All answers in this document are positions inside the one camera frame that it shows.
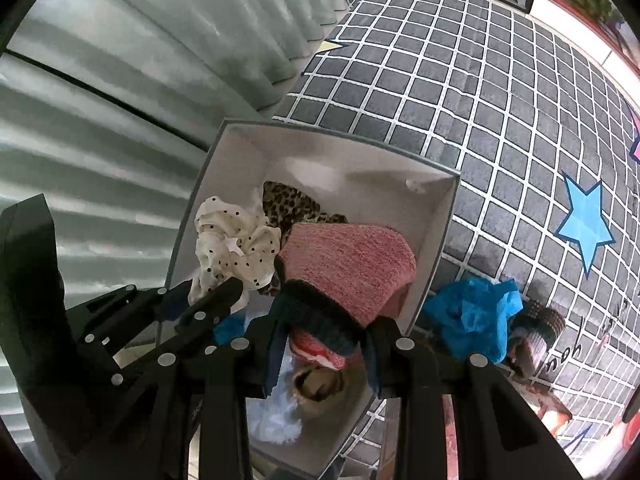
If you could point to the small blue cloth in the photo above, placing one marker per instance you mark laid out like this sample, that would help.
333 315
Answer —
227 329

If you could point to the bright blue cloth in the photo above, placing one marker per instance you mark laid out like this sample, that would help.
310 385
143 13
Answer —
465 315

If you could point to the grey striped knit sock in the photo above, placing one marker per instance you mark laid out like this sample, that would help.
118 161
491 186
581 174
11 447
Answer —
542 325

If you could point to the white polka dot scrunchie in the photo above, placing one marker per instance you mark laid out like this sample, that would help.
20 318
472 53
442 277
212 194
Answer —
220 240

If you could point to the red white striped sock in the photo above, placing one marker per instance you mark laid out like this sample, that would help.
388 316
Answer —
315 352

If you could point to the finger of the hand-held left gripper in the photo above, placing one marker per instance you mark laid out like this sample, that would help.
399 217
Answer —
140 305
215 305

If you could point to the light blue fluffy sock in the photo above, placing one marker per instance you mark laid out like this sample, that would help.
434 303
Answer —
275 420

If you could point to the grey storage box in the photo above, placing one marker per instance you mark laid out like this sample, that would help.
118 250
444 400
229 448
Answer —
350 160

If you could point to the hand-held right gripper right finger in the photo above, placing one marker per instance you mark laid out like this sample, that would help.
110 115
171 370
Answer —
370 360

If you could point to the fox print sock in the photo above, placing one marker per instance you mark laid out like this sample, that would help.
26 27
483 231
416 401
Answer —
555 410

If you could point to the leopard print cloth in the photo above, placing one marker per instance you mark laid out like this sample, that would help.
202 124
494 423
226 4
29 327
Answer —
290 205

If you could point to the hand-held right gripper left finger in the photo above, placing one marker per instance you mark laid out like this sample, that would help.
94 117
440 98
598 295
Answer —
277 360

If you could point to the grey checked star rug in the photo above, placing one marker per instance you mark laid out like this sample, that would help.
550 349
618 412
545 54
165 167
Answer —
450 85

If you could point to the pink knit sock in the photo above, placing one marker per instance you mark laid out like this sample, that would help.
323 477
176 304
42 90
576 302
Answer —
350 270

